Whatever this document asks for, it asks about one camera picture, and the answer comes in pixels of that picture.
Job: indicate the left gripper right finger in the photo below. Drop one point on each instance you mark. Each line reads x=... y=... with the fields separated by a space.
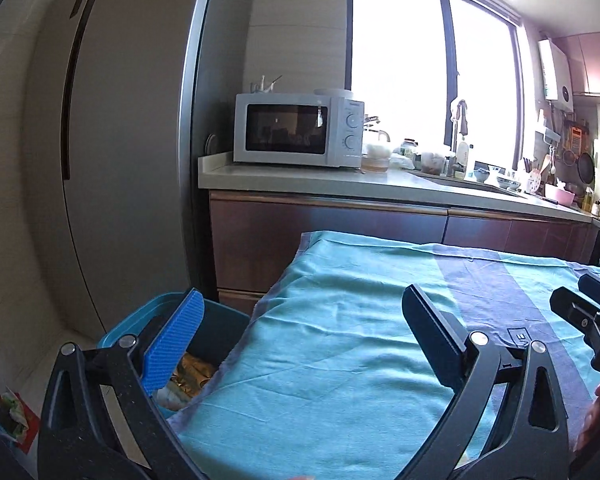
x=506 y=419

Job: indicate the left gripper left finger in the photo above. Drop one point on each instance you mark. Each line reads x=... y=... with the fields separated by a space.
x=77 y=437

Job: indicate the brown gold snack wrapper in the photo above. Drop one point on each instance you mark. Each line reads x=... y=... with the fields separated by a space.
x=192 y=374

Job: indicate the blue trash bin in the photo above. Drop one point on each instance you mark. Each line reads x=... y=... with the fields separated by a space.
x=215 y=329

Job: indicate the chrome kitchen faucet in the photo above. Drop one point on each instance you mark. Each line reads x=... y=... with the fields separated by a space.
x=459 y=127

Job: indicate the kitchen counter with cabinets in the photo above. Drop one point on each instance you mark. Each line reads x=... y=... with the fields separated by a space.
x=257 y=213

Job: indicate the person right hand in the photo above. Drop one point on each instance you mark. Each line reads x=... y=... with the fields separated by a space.
x=591 y=424

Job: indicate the pink basin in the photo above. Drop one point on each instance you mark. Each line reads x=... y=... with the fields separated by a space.
x=559 y=195

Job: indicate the black frying pan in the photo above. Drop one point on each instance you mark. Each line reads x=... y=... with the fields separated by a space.
x=586 y=168

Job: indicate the white soap bottle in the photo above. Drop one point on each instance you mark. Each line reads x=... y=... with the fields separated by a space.
x=462 y=159

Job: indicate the teal purple tablecloth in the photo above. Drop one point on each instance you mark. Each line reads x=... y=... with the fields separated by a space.
x=328 y=379

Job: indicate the white water heater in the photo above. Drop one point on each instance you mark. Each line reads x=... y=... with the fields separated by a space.
x=556 y=76

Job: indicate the glass electric kettle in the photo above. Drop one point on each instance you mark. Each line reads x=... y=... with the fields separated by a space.
x=376 y=150

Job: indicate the white microwave oven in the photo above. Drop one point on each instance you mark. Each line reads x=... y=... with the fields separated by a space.
x=298 y=129

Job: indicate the stainless steel refrigerator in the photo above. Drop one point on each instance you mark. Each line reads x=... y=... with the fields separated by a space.
x=123 y=99

